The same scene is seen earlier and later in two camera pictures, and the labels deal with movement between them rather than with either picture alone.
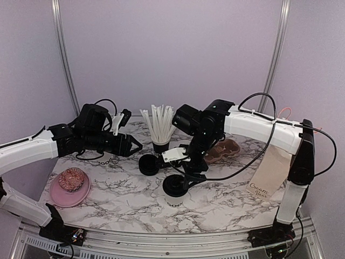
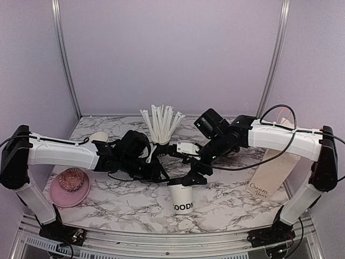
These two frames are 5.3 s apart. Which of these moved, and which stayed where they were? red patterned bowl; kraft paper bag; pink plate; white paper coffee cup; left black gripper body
Moved: left black gripper body; white paper coffee cup
Stayed: pink plate; red patterned bowl; kraft paper bag
